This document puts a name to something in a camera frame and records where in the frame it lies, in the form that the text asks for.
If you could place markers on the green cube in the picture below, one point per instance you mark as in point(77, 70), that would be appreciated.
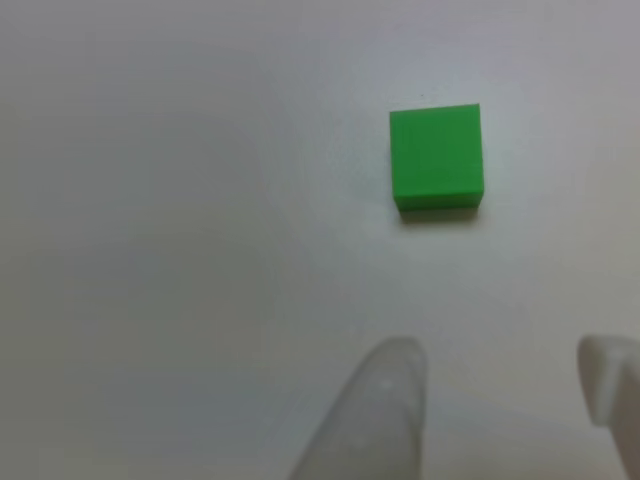
point(435, 155)

